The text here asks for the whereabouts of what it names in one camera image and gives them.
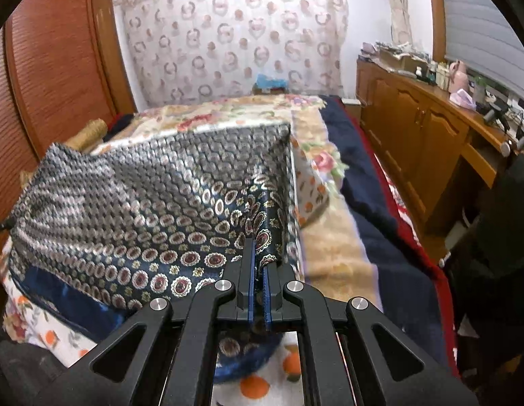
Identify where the circle print sheer curtain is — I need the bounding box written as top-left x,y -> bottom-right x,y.
114,0 -> 349,108

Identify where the cluster of cosmetic bottles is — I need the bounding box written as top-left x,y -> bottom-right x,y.
416,61 -> 451,89

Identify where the woven straw pillow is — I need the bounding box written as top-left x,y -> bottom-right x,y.
65,118 -> 108,151

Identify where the wooden louvered wardrobe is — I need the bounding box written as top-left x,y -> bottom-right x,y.
0,0 -> 138,280

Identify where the patterned satin shirt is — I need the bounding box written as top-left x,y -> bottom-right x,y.
10,122 -> 305,383

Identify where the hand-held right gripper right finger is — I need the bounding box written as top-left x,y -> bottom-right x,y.
262,262 -> 478,406

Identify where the beige tied curtain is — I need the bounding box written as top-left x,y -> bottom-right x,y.
380,0 -> 413,47

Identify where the black chair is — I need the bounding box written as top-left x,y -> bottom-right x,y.
446,152 -> 524,394

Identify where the navy blanket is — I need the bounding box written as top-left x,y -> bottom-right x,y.
321,95 -> 449,373

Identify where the red and navy cloth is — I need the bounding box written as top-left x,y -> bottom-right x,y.
107,113 -> 138,132

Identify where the blue cloth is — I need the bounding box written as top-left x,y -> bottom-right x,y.
256,74 -> 287,89

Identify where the pink tissue pack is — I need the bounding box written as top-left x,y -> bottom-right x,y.
450,89 -> 476,108

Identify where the red blanket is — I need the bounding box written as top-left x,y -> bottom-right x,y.
342,101 -> 461,377

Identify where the wooden window frame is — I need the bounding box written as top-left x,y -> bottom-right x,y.
425,0 -> 451,62

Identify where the orange print bedsheet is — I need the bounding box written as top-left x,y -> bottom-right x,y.
2,148 -> 330,406

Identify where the pink thermos jug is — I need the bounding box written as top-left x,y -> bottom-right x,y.
448,60 -> 466,91

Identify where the wooden sideboard cabinet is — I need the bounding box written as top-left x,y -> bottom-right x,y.
355,57 -> 524,238

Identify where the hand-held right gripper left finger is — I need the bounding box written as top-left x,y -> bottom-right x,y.
46,237 -> 258,406

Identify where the wooden box of clutter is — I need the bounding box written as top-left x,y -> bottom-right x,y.
378,46 -> 417,72

